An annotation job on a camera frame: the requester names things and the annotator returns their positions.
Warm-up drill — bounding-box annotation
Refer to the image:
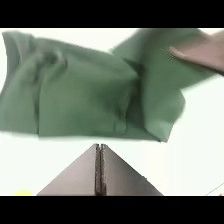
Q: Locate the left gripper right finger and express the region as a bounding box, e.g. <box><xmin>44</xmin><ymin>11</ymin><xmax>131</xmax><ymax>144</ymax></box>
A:
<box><xmin>99</xmin><ymin>143</ymin><xmax>164</xmax><ymax>197</ymax></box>

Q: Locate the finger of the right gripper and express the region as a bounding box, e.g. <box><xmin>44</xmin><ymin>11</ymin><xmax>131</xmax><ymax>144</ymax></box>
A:
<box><xmin>167</xmin><ymin>29</ymin><xmax>224</xmax><ymax>76</ymax></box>

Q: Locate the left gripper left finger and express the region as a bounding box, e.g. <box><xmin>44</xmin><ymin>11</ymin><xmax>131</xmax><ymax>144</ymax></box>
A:
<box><xmin>36</xmin><ymin>143</ymin><xmax>100</xmax><ymax>197</ymax></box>

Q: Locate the dark green T-shirt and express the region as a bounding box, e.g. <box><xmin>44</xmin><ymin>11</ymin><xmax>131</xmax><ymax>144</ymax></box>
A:
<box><xmin>0</xmin><ymin>28</ymin><xmax>218</xmax><ymax>144</ymax></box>

